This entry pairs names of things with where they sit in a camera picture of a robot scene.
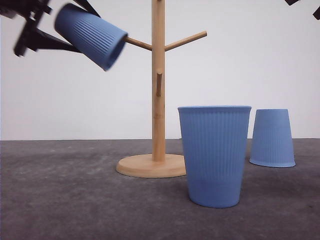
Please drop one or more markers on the blue ribbed cup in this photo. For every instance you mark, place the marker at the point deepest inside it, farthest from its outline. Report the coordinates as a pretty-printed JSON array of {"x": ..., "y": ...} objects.
[
  {"x": 272, "y": 141},
  {"x": 214, "y": 139},
  {"x": 92, "y": 36}
]

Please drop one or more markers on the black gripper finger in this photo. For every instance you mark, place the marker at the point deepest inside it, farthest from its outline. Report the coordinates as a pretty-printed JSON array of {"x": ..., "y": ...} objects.
[{"x": 316, "y": 14}]

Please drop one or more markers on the wooden cup tree stand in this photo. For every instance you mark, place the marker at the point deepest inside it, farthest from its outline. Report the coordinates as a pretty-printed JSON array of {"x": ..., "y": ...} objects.
[{"x": 158, "y": 164}]

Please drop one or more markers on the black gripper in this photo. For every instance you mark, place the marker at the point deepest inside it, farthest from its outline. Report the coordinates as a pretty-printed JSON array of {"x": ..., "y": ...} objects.
[{"x": 31, "y": 10}]

